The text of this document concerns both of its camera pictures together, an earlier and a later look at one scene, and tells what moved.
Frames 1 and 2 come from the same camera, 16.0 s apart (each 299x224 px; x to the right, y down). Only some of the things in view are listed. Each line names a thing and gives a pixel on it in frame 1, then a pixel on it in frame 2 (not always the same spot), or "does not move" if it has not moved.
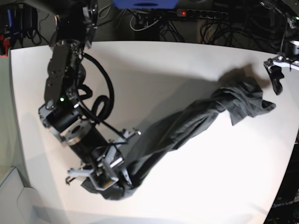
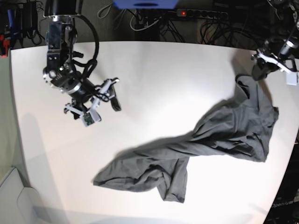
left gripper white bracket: x=103 y=172 -> x=92 y=109
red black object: x=6 y=43 does not move
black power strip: x=204 y=13 does not move
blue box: x=145 y=4 does not move
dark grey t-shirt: x=155 y=146 -> x=241 y=126
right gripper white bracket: x=275 y=73 -> x=259 y=72
